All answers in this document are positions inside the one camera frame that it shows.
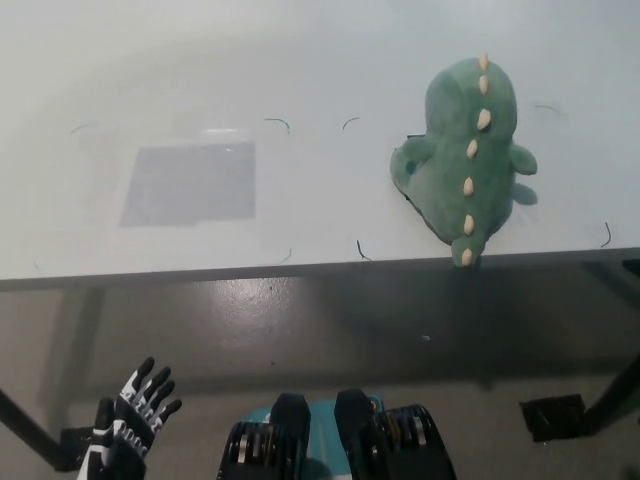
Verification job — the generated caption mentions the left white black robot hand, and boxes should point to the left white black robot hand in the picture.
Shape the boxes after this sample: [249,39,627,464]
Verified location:
[74,356,184,480]

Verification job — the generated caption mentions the green plush dinosaur toy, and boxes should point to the green plush dinosaur toy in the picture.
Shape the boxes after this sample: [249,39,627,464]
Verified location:
[389,51,539,270]

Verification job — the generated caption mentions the black table leg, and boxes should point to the black table leg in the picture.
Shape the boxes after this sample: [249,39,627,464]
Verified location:
[0,385,69,472]
[581,349,640,444]

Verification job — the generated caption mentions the grey tape square patch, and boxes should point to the grey tape square patch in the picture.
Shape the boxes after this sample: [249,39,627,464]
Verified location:
[118,141,258,228]

